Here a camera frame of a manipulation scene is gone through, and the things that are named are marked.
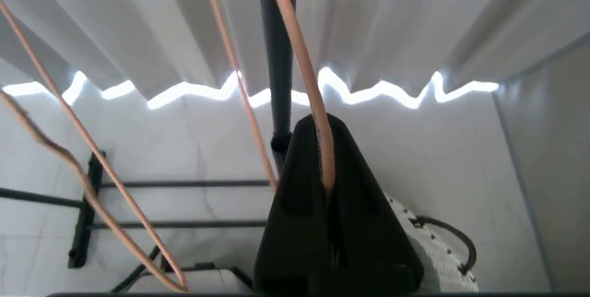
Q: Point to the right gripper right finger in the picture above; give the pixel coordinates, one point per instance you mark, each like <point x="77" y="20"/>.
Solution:
<point x="369" y="241"/>

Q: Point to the white laundry basket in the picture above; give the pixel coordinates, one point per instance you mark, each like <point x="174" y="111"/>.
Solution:
<point x="438" y="260"/>

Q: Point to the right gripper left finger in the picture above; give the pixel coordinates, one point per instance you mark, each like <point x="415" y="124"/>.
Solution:
<point x="290" y="232"/>

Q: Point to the black clothes rack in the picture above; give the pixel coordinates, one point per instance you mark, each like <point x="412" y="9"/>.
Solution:
<point x="279" y="57"/>

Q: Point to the white curtain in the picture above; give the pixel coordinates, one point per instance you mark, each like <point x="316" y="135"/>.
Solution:
<point x="392" y="20"/>

